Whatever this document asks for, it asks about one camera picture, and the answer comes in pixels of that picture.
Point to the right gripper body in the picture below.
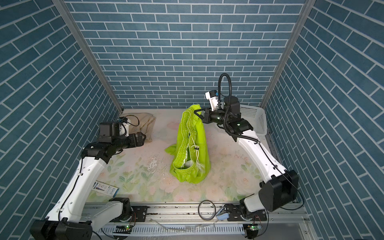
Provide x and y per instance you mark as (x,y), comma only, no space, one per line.
(217,117)

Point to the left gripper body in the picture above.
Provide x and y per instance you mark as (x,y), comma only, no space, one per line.
(130,141)

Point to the beige shorts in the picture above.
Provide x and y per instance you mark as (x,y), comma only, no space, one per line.
(140,122)

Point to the white plastic basket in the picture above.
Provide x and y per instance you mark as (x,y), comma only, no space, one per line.
(256,116)

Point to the lime green shorts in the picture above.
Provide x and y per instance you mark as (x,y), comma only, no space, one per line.
(191,162)

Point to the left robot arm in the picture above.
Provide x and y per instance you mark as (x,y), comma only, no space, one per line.
(67,220)

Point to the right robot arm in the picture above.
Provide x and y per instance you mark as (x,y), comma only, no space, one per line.
(278,186)

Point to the blue white paper box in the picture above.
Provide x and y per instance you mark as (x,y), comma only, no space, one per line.
(105,189)

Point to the blue white connector plug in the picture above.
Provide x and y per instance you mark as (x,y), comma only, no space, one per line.
(223,216)

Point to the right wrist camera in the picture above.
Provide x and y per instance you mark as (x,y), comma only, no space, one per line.
(213,98)

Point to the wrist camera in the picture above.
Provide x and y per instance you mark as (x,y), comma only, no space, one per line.
(213,98)
(124,127)

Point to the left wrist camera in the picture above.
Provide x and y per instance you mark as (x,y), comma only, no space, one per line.
(124,127)

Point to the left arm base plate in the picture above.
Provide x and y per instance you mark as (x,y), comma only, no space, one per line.
(136,214)

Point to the aluminium front rail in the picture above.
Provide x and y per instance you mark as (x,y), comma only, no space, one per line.
(280,225)

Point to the white slotted cable duct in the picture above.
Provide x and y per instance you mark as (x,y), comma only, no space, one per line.
(154,230)

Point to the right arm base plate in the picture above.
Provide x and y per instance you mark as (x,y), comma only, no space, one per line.
(239,213)

